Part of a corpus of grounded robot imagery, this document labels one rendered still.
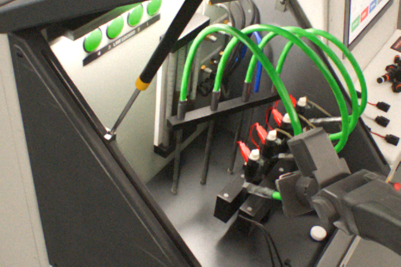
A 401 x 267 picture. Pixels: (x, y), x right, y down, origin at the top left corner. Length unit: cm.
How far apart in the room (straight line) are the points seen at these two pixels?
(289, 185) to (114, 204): 30
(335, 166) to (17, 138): 59
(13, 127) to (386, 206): 68
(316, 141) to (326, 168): 4
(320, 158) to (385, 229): 17
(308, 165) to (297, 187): 9
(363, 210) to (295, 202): 24
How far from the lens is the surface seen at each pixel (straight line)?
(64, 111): 84
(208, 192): 141
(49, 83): 83
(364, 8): 159
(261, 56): 88
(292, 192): 86
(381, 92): 166
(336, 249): 123
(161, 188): 141
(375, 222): 63
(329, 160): 74
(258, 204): 121
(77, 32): 87
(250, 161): 114
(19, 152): 105
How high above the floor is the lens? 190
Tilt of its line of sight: 41 degrees down
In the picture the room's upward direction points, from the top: 7 degrees clockwise
